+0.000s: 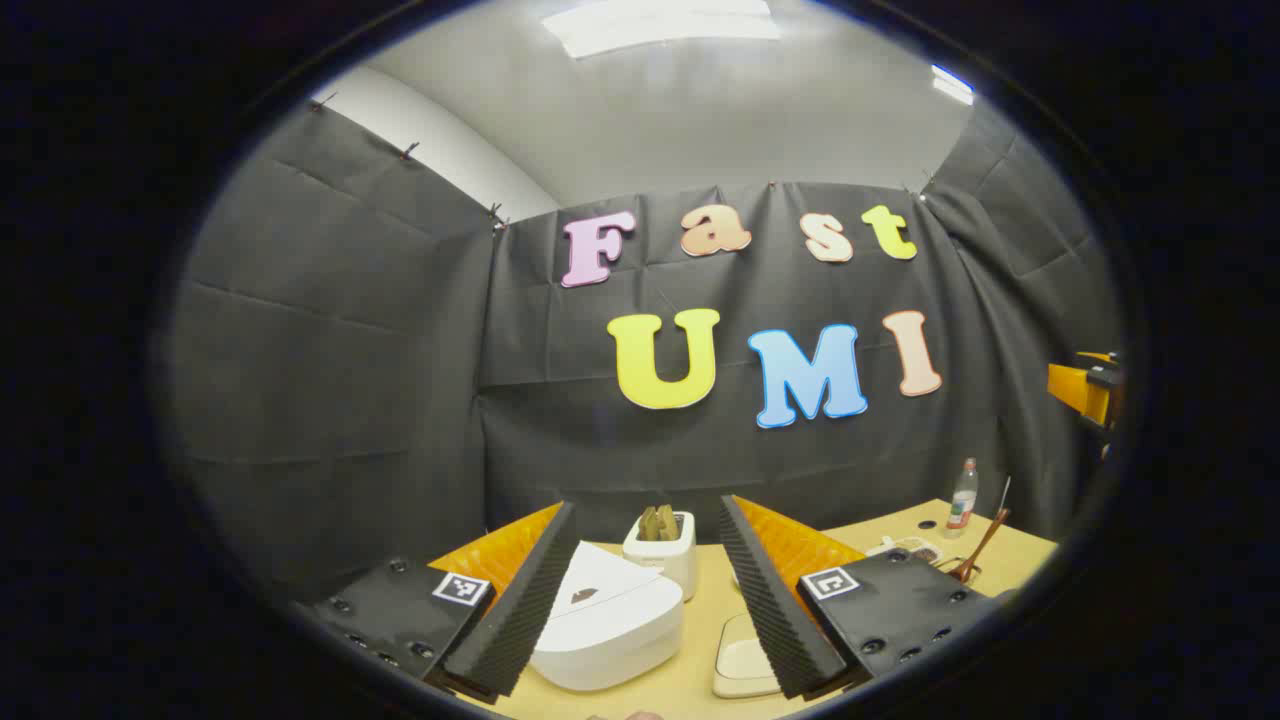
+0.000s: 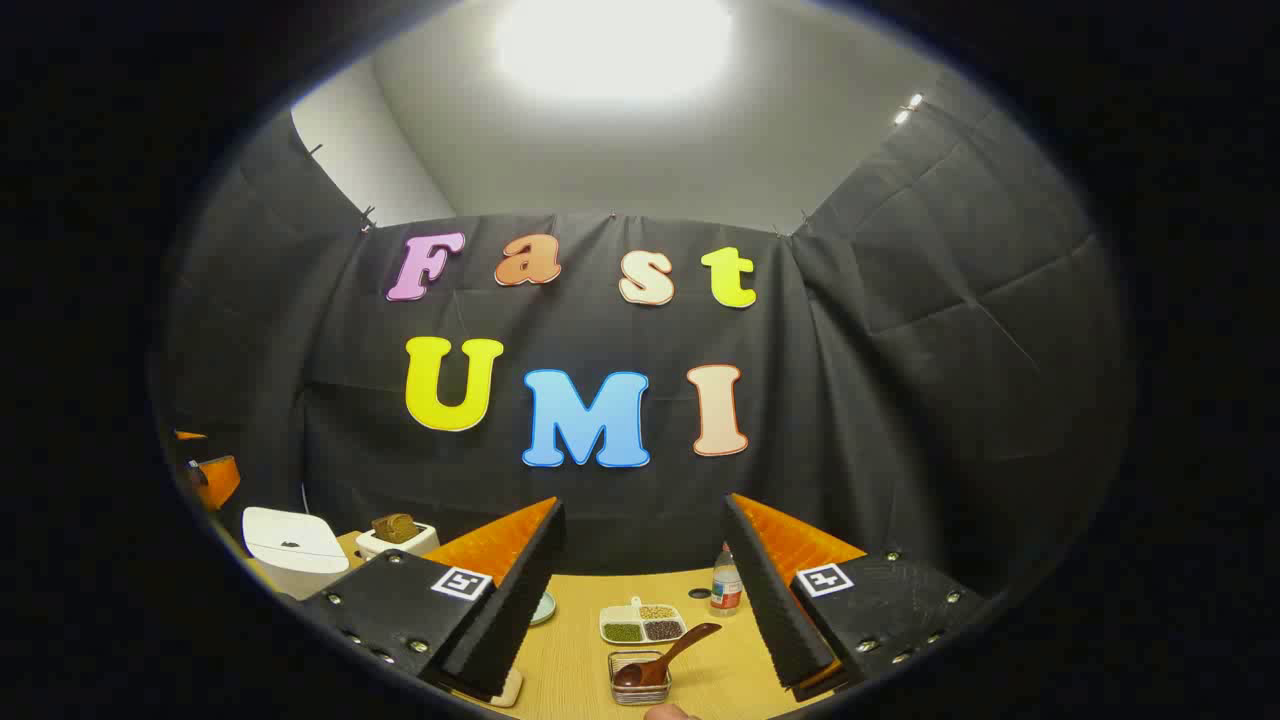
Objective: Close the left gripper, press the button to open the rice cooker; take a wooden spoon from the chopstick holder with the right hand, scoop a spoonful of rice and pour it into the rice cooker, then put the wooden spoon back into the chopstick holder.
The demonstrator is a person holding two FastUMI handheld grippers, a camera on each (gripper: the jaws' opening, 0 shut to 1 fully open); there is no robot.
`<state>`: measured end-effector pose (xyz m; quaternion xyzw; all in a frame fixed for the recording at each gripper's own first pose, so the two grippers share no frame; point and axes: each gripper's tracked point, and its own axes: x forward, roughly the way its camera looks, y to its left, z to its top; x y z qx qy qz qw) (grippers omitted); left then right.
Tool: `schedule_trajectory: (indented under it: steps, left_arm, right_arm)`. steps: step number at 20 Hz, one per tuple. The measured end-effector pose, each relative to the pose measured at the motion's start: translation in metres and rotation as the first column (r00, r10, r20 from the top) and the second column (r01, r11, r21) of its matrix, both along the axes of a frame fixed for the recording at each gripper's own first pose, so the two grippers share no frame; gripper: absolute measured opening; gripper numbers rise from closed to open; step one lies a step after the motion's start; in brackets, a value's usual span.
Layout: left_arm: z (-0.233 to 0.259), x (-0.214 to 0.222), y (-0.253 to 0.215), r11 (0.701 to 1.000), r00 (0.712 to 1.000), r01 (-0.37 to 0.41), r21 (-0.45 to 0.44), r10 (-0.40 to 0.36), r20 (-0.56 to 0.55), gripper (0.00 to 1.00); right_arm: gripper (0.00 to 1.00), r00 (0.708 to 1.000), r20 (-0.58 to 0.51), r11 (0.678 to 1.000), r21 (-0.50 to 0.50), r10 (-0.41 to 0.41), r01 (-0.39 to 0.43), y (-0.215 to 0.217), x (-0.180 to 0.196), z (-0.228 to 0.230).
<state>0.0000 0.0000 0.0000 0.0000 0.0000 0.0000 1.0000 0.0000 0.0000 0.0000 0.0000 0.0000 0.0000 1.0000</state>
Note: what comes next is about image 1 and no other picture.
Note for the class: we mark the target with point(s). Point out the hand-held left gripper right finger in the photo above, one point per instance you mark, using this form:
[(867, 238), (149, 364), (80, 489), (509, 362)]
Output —
[(765, 600)]

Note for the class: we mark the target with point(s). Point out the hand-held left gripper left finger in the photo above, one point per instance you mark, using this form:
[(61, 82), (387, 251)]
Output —
[(530, 600)]

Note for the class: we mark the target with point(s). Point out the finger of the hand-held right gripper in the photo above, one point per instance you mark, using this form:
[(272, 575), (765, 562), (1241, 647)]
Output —
[(1075, 385)]

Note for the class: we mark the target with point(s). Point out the clear container of white rice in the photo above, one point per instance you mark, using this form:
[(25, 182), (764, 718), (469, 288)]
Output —
[(742, 662)]

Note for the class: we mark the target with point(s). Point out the white rice cooker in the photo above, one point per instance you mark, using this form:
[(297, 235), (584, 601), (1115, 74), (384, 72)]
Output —
[(610, 630)]

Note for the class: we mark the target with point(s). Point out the brown wooden spoon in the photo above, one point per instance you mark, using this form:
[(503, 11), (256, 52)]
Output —
[(975, 555)]

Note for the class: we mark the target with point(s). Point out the white toaster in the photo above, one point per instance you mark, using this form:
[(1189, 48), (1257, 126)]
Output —
[(668, 560)]

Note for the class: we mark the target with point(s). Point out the brown toast slice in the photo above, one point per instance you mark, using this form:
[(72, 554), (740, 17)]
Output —
[(669, 522), (649, 523)]

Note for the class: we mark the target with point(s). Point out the white divided dish of beans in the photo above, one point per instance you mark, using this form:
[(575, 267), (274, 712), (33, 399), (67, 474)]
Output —
[(905, 549)]

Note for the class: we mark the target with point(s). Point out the clear bottle with red label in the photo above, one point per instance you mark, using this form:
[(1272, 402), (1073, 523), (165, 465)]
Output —
[(962, 505)]

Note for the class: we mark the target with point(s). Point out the black backdrop cloth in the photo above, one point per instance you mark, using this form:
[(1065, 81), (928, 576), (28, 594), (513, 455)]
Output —
[(400, 350)]

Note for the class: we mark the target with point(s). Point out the small ceiling light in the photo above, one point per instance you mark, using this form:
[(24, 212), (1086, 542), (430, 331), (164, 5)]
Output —
[(953, 85)]

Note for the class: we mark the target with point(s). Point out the large ceiling light panel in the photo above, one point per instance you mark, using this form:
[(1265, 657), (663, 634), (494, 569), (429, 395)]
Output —
[(660, 25)]

